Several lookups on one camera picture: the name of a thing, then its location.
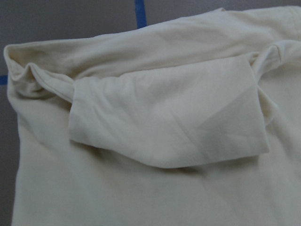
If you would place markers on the cream long-sleeve printed shirt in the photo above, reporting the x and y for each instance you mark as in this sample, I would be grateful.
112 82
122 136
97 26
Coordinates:
189 122

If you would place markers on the blue tape grid lines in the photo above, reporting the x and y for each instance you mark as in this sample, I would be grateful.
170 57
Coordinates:
35 20

